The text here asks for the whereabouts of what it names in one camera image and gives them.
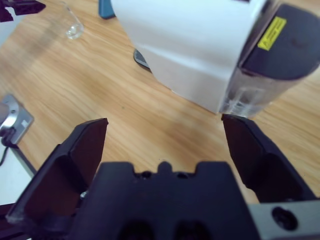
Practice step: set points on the white capsule coffee machine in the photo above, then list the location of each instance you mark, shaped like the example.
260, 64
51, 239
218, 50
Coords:
187, 37

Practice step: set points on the black drip tray silver grille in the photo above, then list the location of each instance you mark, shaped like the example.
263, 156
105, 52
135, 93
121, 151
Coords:
140, 58

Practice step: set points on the clear drinking glass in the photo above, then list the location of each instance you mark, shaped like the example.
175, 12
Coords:
73, 31

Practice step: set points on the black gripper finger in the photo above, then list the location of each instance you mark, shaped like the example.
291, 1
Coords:
250, 155
82, 155
30, 6
5, 15

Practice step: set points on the blue plastic tray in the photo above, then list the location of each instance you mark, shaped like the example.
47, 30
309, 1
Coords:
107, 10

